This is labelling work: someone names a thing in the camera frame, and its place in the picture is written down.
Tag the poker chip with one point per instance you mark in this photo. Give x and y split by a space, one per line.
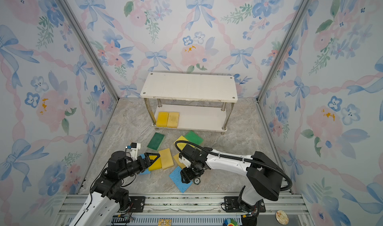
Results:
196 181

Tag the green sponge right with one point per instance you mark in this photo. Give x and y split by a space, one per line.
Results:
192 137

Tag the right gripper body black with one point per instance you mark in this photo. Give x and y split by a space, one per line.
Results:
193 167

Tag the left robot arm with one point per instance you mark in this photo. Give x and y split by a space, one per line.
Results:
106 195

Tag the blue sponge left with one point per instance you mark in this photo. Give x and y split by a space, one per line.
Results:
146 172

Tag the large blue sponge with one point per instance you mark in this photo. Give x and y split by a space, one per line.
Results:
175 176

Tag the dark green scouring sponge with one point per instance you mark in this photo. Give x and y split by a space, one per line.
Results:
156 141

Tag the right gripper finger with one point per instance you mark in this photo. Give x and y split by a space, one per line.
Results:
186 176
195 174

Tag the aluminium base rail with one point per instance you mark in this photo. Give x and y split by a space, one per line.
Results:
204 209

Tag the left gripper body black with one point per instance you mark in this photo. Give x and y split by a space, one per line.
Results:
137 164

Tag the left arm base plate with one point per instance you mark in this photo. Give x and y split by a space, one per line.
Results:
132 204

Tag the small yellow circuit board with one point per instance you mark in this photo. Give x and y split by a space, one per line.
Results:
164 222

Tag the bright yellow sponge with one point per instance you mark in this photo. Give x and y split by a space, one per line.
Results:
156 166
162 119

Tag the white two-tier shelf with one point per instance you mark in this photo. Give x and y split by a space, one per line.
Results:
204 102

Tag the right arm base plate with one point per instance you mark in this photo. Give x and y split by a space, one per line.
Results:
231 205

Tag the tan yellow orange-backed sponge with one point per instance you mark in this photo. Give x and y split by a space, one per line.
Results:
173 119

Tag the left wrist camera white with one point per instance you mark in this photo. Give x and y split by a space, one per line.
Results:
132 150

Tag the pale yellow sponge left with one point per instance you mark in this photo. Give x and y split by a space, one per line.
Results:
166 158

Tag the colourful toy object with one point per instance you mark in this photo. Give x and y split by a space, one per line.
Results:
230 222

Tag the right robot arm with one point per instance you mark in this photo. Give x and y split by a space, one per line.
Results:
264 175

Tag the round beige disc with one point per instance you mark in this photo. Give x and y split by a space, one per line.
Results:
282 217

